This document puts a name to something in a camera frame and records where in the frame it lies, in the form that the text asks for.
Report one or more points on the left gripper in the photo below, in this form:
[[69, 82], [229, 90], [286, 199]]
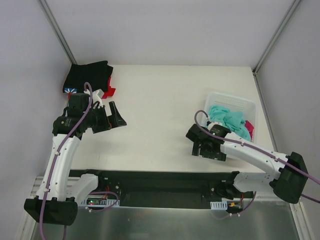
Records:
[[108, 119]]

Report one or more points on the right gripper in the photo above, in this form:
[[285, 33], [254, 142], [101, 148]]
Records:
[[208, 153]]

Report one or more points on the teal t shirt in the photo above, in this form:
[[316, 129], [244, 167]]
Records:
[[233, 120]]

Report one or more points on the white plastic basket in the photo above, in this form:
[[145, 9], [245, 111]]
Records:
[[235, 104]]

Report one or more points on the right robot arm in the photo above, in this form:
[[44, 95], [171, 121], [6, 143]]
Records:
[[283, 174]]

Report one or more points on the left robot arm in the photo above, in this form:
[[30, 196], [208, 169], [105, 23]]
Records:
[[54, 203]]

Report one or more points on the folded red t shirt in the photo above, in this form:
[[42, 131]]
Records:
[[110, 90]]

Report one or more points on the pink t shirt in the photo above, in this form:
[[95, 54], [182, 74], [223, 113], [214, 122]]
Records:
[[250, 128]]

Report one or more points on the folded black t shirt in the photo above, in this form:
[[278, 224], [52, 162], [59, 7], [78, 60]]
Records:
[[97, 74]]

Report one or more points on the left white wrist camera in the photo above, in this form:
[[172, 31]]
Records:
[[96, 101]]

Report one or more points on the right white cable duct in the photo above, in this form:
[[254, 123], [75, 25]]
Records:
[[219, 205]]

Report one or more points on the white cable duct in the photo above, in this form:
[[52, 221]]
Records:
[[219, 205], [98, 202]]

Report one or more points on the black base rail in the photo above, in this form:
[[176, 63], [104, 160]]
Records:
[[177, 190]]

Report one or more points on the left white cable duct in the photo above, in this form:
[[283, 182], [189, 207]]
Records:
[[98, 202]]

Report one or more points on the left aluminium frame post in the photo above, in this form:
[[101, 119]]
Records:
[[57, 30]]

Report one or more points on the aluminium frame post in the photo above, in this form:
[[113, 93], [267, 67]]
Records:
[[277, 34], [57, 30]]

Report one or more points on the right aluminium frame post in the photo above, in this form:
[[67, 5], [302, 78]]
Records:
[[277, 34]]

